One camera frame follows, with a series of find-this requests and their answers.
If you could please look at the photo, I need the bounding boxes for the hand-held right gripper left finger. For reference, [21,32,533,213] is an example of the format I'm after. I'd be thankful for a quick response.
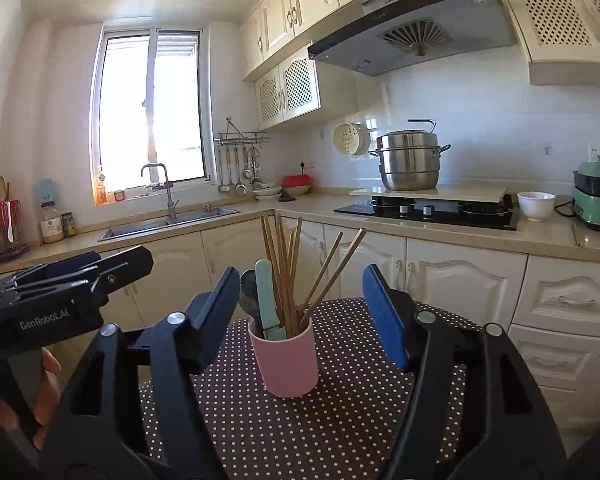
[37,266,241,480]

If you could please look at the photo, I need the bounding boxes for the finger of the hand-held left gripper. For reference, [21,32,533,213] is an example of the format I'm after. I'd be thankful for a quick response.
[7,251,102,292]
[86,245,154,311]

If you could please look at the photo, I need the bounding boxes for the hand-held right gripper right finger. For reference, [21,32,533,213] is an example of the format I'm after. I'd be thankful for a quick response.
[362,263,568,480]

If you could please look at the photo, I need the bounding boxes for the metal spoon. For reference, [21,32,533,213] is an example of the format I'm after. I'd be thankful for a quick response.
[239,269,263,333]

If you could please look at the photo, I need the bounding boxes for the light blue knife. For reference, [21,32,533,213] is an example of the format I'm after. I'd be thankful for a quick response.
[254,259,287,341]

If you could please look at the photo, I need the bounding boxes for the bundle of wooden chopsticks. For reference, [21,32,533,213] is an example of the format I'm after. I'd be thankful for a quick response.
[260,213,368,338]

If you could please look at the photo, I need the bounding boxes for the pink cup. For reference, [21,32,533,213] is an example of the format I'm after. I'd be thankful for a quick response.
[247,317,320,398]

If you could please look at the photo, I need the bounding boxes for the person's left hand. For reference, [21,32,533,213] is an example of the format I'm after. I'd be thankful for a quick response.
[30,347,62,451]

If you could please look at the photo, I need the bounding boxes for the glass jar beige contents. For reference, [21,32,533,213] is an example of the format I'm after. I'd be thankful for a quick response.
[40,202,65,245]

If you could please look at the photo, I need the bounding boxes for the steel kitchen sink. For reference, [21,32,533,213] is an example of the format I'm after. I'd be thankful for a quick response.
[97,205,241,242]

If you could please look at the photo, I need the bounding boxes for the cream base kitchen cabinets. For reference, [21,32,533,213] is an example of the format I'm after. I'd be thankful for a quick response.
[0,195,600,431]

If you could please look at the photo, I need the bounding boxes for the steel sink faucet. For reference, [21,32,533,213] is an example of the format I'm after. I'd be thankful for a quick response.
[140,163,179,221]

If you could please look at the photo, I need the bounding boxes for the red kitchen utensil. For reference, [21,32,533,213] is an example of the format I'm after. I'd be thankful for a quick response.
[0,200,21,231]

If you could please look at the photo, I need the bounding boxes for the black gas hob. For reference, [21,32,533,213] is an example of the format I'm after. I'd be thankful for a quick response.
[333,195,521,232]

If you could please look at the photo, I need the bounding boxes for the kitchen window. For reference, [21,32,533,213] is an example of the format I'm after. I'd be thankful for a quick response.
[90,25,211,207]

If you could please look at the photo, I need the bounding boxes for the round polka dot table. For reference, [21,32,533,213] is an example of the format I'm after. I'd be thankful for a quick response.
[139,297,486,480]

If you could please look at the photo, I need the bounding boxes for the beige stone slab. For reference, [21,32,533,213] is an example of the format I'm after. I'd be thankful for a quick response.
[349,183,508,204]

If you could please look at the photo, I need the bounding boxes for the steel steamer pot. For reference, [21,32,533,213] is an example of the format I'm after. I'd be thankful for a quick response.
[368,119,452,192]

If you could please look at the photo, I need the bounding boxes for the cream perforated plate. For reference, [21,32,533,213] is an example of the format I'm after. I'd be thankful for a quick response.
[333,121,371,157]

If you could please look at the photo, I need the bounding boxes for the white bowl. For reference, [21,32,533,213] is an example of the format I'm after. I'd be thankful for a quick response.
[517,191,557,222]

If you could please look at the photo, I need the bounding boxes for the green electric cooker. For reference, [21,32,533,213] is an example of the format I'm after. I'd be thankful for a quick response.
[571,156,600,233]

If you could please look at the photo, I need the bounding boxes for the grey range hood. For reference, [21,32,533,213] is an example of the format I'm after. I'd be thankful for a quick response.
[307,0,518,78]

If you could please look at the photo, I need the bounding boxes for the steel wall utensil rack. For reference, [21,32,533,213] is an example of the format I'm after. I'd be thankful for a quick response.
[214,116,271,146]

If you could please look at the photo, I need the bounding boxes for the cream lattice door wall cabinet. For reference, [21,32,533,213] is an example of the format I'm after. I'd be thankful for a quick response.
[254,45,358,132]
[486,0,600,87]

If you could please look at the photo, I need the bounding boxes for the cream wall cabinet row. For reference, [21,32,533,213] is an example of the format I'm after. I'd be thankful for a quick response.
[239,0,496,81]

